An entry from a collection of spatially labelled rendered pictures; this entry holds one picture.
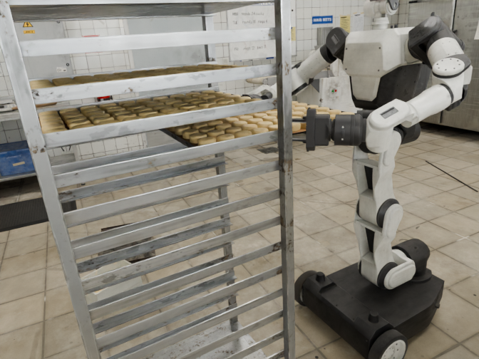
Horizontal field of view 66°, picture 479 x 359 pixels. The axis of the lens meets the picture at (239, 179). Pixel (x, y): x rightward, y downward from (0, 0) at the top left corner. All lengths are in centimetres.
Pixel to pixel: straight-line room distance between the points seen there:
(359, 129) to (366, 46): 54
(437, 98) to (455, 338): 134
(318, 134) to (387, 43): 53
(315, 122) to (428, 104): 30
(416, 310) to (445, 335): 23
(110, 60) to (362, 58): 390
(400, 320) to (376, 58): 115
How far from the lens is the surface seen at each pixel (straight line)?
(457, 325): 225
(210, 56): 139
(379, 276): 193
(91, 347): 106
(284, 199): 110
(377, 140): 107
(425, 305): 204
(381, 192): 171
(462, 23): 552
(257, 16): 568
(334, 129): 104
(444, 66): 120
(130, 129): 88
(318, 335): 203
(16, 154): 450
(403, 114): 106
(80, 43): 85
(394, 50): 148
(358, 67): 155
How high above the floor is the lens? 140
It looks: 21 degrees down
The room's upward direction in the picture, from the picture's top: 4 degrees counter-clockwise
